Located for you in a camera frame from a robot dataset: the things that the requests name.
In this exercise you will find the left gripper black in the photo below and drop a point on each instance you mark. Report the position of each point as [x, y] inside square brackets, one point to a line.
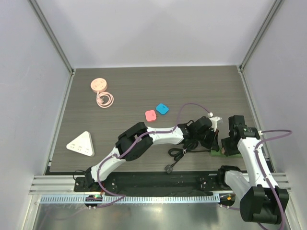
[212, 143]

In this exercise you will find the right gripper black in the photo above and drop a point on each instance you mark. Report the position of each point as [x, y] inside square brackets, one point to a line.
[228, 146]

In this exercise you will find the green power strip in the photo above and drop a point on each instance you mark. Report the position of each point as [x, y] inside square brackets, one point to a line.
[220, 155]

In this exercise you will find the blue plug adapter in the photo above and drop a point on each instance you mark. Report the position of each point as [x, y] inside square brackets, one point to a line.
[162, 109]

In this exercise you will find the pink red plug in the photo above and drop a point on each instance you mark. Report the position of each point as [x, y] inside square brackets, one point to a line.
[150, 116]

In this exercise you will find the pink round power socket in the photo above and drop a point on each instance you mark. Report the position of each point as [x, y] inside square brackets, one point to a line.
[99, 85]

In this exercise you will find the white triangular power socket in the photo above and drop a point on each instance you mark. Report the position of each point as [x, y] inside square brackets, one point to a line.
[82, 144]

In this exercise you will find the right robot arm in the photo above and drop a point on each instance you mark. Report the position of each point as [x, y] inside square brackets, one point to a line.
[261, 200]

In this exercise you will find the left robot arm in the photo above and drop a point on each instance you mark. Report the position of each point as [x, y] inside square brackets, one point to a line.
[134, 142]

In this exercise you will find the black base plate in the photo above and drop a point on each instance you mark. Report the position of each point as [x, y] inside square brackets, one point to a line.
[154, 183]

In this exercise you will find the white slotted cable duct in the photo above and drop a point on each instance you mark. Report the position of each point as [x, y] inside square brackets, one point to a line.
[102, 199]

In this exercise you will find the aluminium frame rail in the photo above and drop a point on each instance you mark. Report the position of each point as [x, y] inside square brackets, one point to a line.
[56, 184]

